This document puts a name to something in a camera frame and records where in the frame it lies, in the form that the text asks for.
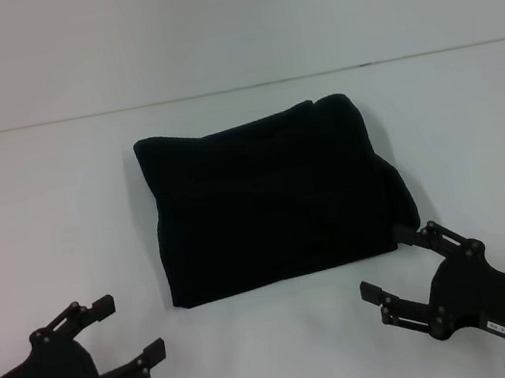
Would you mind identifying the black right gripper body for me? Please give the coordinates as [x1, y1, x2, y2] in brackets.
[414, 234, 505, 372]

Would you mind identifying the black shirt with FREE print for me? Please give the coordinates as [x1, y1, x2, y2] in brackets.
[129, 82, 432, 314]

